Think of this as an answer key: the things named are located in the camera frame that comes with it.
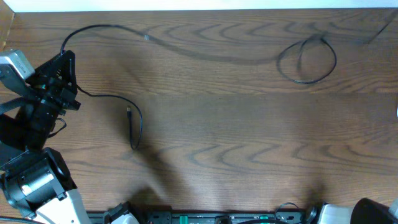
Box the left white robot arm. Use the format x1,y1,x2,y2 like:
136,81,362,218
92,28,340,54
1,50,90,223

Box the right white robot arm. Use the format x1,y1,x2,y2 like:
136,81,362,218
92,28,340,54
303,198,397,224

